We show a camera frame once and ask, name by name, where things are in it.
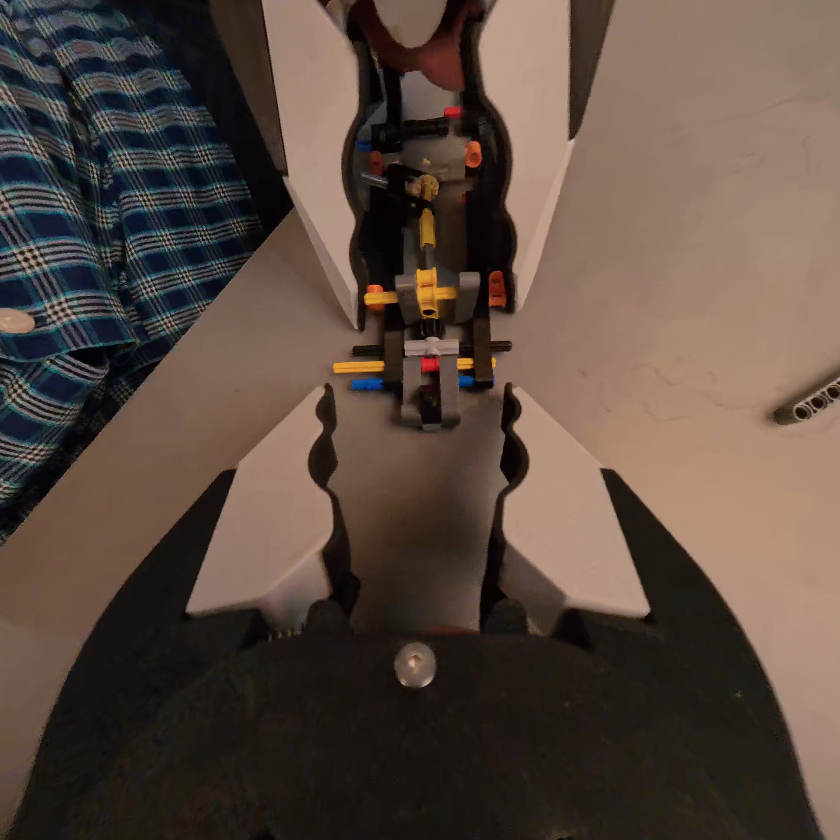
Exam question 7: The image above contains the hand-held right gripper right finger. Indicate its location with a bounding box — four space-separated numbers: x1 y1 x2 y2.
479 384 652 632

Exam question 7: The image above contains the blue plaid shirt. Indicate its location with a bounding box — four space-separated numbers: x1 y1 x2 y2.
0 0 265 542

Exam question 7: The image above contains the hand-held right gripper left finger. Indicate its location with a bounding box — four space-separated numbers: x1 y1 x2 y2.
185 384 360 632

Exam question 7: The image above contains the person's left hand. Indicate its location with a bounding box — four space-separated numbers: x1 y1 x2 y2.
357 2 484 93

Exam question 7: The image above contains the grey lego beam with holes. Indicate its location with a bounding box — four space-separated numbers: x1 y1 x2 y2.
772 376 840 427

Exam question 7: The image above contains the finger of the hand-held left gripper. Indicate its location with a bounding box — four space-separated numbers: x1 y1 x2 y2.
261 0 368 330
474 0 576 314

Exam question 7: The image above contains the multicoloured lego chassis assembly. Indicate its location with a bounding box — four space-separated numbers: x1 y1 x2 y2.
331 66 490 432

